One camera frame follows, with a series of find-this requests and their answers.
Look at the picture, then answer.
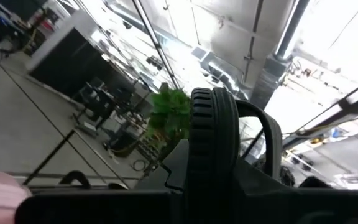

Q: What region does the green potted plant black pot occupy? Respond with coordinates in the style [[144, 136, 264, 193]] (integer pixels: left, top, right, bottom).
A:
[[110, 88, 193, 156]]

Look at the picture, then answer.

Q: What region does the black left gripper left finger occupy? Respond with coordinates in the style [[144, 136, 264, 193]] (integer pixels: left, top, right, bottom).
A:
[[162, 139, 190, 191]]

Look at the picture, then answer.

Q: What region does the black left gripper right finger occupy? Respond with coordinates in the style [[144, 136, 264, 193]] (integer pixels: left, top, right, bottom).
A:
[[237, 159, 291, 189]]

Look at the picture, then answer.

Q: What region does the cluttered background workbench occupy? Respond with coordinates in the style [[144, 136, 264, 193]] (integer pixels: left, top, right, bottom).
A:
[[71, 79, 136, 138]]

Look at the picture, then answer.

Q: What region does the large black white-topped cabinet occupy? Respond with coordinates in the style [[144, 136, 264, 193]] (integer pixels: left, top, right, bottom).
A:
[[26, 27, 136, 103]]

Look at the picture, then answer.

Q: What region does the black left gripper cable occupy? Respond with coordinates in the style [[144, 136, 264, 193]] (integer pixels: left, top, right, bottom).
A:
[[58, 170, 92, 189]]

